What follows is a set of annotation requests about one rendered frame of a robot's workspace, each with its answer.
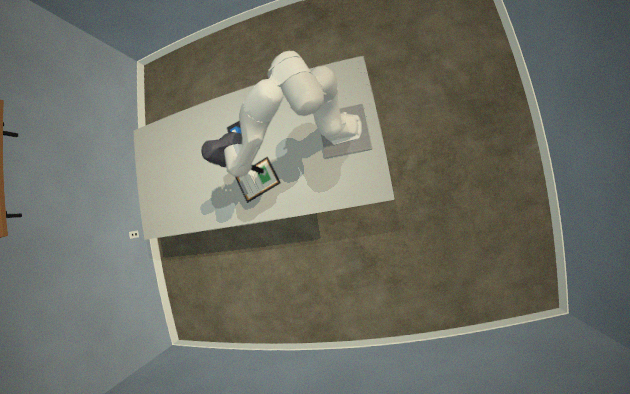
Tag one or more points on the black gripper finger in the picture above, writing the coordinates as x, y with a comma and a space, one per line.
259, 170

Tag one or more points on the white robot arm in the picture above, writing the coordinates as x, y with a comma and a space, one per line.
303, 90

